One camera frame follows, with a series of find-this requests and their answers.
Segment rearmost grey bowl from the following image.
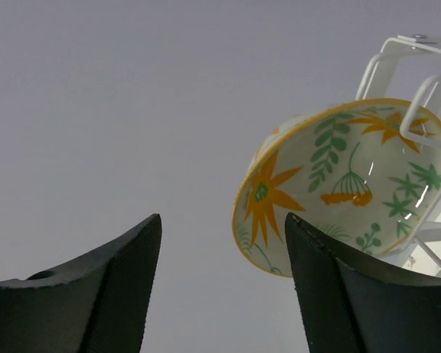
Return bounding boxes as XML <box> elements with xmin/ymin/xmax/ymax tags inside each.
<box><xmin>232</xmin><ymin>98</ymin><xmax>441</xmax><ymax>277</ymax></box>

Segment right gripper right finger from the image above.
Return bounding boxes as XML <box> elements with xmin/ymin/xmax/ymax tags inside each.
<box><xmin>285</xmin><ymin>213</ymin><xmax>441</xmax><ymax>353</ymax></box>

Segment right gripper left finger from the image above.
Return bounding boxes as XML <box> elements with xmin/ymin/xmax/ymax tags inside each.
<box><xmin>0</xmin><ymin>214</ymin><xmax>162</xmax><ymax>352</ymax></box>

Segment white wire dish rack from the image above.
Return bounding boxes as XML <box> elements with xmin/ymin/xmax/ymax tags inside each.
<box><xmin>354</xmin><ymin>32</ymin><xmax>441</xmax><ymax>282</ymax></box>

